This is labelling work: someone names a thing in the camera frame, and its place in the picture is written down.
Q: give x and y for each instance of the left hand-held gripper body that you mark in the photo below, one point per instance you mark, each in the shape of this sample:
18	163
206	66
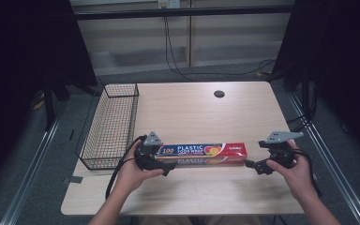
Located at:
148	151

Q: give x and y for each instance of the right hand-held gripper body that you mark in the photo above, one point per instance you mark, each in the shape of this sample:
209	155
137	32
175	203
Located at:
279	150

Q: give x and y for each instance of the red blue plastic wrap box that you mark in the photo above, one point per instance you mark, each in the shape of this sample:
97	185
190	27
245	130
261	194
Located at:
203	154

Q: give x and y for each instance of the person's left hand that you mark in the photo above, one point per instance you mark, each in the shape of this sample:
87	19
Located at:
131	175

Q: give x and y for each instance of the person's right hand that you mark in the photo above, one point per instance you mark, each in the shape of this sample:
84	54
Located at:
296	178

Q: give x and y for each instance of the grey tape strip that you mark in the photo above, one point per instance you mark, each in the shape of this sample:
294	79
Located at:
73	180

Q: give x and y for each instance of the dark curtain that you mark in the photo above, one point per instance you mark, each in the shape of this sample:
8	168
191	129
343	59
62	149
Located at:
22	62
337	62

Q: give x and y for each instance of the black horizontal metal bar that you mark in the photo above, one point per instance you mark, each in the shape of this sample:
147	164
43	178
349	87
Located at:
184	12

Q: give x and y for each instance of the silver floor rail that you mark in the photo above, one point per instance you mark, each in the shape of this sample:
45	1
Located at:
331	162
31	168

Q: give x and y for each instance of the white wall power outlet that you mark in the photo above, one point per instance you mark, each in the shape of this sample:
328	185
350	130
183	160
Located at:
168	3

